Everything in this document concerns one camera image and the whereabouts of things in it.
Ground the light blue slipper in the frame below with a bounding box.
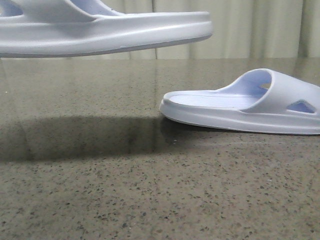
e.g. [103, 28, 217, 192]
[159, 68, 320, 135]
[0, 0, 213, 58]

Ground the white curtain backdrop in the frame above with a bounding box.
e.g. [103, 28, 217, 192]
[0, 0, 320, 61]

